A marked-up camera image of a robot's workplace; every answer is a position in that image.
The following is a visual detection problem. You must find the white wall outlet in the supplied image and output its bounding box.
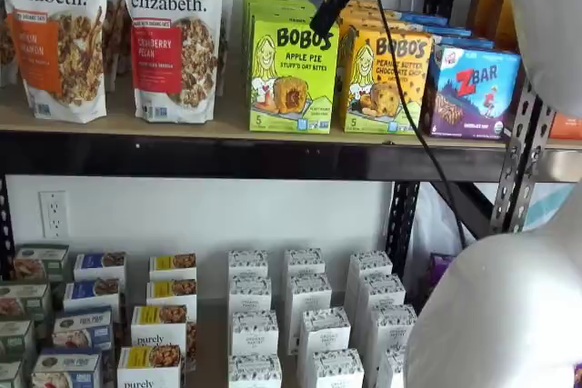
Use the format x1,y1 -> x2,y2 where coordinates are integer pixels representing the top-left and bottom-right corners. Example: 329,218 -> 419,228
37,190 -> 70,239

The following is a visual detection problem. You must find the black metal shelf rack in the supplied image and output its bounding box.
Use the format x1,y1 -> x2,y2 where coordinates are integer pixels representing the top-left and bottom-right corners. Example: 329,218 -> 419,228
0,0 -> 549,283

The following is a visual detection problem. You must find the blue ZBar snack box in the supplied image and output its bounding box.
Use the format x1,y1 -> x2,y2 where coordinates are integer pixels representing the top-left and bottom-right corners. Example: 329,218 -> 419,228
399,12 -> 450,28
421,35 -> 523,140
425,23 -> 474,40

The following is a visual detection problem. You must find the white patterned carton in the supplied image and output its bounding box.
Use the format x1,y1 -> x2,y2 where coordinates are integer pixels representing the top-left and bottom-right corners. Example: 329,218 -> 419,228
310,348 -> 366,388
230,309 -> 280,357
356,273 -> 406,353
228,274 -> 273,314
376,345 -> 413,388
296,306 -> 352,378
284,247 -> 326,276
227,249 -> 270,279
286,272 -> 334,355
365,303 -> 418,388
227,353 -> 284,388
348,249 -> 394,312

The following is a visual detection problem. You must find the yellow label oatmeal box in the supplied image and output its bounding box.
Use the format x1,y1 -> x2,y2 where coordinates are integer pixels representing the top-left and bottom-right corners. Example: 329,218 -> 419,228
130,303 -> 189,349
116,344 -> 184,388
148,252 -> 198,282
145,277 -> 198,322

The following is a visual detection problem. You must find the yellow Bobo's peanut butter box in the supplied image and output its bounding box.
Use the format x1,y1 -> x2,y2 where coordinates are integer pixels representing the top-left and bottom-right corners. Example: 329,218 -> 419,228
337,19 -> 434,135
345,0 -> 396,13
339,9 -> 413,25

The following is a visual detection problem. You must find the orange cardboard box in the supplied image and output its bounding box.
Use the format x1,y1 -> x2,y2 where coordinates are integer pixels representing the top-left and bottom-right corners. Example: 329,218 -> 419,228
548,111 -> 582,141
470,0 -> 519,52

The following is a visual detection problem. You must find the brown shelf board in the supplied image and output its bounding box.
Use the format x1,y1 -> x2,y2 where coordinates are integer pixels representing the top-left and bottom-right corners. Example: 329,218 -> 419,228
0,242 -> 410,388

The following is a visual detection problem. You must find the white granola bag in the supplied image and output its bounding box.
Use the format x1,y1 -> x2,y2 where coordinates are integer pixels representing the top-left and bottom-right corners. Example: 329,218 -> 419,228
0,0 -> 20,88
102,0 -> 134,79

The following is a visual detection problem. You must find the green label oatmeal box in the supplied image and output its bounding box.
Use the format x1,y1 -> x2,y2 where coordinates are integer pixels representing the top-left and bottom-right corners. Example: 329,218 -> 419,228
12,243 -> 71,284
0,359 -> 25,388
0,281 -> 53,322
0,318 -> 37,362

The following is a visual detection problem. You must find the orange label granola bag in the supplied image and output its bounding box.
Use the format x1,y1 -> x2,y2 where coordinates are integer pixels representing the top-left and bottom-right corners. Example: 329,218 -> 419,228
0,0 -> 109,125

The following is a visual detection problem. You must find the blue label oatmeal box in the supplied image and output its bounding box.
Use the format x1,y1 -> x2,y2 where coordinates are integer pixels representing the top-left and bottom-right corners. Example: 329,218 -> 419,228
52,305 -> 115,352
30,347 -> 104,388
62,276 -> 123,316
72,250 -> 128,287

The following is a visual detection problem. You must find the red label granola bag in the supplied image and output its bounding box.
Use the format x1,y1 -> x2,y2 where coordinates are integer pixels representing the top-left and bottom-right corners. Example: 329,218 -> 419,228
117,0 -> 225,125

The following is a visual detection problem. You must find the wooden shelf board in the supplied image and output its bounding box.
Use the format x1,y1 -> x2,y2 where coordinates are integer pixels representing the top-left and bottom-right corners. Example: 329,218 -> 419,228
545,136 -> 582,151
0,58 -> 515,149

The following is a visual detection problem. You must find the green Bobo's apple pie box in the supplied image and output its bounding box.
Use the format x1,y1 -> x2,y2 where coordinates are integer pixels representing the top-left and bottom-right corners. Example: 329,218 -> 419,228
243,0 -> 319,12
246,6 -> 341,134

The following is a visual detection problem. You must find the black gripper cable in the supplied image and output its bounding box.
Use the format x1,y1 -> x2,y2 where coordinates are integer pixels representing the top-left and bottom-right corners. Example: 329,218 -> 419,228
371,0 -> 469,251

